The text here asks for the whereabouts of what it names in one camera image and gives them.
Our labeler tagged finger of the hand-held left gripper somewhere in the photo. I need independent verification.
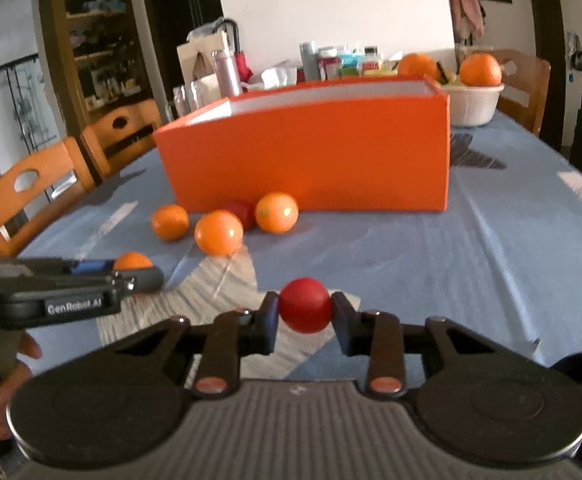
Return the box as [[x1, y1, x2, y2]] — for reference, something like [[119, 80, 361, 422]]
[[61, 258, 117, 276], [114, 265, 166, 295]]

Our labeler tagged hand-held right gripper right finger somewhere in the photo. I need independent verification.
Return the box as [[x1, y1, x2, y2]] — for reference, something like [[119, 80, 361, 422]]
[[330, 290, 528, 402]]

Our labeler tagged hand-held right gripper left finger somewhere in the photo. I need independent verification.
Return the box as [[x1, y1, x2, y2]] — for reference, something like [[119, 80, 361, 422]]
[[101, 290, 280, 402]]

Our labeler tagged small orange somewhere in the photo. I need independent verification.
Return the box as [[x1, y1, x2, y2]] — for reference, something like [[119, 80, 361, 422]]
[[112, 251, 154, 272], [194, 209, 245, 256], [151, 203, 190, 241], [255, 191, 300, 234]]

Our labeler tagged red round fruit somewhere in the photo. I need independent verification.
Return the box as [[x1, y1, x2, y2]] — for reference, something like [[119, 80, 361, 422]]
[[277, 277, 333, 335], [226, 198, 257, 232]]

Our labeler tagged orange box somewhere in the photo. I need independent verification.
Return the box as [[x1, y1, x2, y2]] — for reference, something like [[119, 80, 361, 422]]
[[153, 74, 452, 215]]

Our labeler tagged person's left hand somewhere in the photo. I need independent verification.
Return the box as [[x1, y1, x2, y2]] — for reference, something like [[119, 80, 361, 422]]
[[0, 332, 43, 442]]

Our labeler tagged blue printed tablecloth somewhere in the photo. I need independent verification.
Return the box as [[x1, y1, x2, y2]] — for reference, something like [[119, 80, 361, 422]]
[[1, 110, 582, 391]]

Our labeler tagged wooden chair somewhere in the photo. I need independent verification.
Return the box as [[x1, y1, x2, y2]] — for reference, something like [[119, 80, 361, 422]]
[[80, 98, 164, 181], [0, 137, 96, 259], [491, 49, 552, 137]]

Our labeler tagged clear glass mug jar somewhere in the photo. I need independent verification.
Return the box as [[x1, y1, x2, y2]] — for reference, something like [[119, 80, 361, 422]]
[[165, 84, 207, 121]]

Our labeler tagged dark wooden shelf cabinet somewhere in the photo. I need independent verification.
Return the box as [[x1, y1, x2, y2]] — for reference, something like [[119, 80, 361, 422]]
[[41, 0, 154, 131]]

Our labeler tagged pink metal thermos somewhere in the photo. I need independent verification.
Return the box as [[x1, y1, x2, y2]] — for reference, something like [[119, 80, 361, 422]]
[[211, 49, 243, 98]]

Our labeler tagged white carrier bag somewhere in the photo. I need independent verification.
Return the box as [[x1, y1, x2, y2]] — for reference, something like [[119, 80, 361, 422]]
[[177, 30, 232, 111]]

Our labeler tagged tissue pack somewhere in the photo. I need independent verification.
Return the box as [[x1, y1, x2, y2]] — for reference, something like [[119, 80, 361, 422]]
[[260, 60, 299, 91]]

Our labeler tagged white plastic basket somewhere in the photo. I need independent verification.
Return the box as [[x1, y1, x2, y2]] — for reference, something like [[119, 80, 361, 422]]
[[438, 82, 506, 127]]

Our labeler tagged red label white bottle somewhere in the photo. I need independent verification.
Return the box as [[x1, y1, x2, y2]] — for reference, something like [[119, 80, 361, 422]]
[[318, 55, 343, 81]]

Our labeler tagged grey bottle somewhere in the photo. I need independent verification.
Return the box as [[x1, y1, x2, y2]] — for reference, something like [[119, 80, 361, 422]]
[[299, 41, 320, 82]]

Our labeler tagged large orange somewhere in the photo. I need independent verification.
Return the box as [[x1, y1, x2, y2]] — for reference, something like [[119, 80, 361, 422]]
[[459, 52, 502, 87], [397, 53, 442, 82]]

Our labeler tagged pink hanging garment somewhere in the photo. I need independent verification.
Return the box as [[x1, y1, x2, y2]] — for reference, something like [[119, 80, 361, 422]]
[[443, 0, 486, 41]]

